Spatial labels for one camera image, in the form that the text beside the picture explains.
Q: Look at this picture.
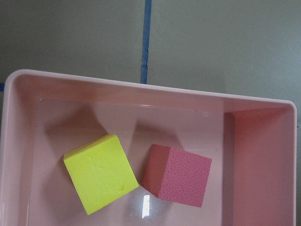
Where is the red foam block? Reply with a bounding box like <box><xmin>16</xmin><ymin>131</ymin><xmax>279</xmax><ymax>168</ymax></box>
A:
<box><xmin>141</xmin><ymin>144</ymin><xmax>212</xmax><ymax>207</ymax></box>

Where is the yellow foam block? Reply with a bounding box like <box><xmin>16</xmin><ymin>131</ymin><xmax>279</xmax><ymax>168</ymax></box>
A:
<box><xmin>63</xmin><ymin>134</ymin><xmax>139</xmax><ymax>215</ymax></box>

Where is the pink plastic bin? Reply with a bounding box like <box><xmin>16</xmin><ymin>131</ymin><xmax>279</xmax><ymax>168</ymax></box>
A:
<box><xmin>0</xmin><ymin>70</ymin><xmax>297</xmax><ymax>226</ymax></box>

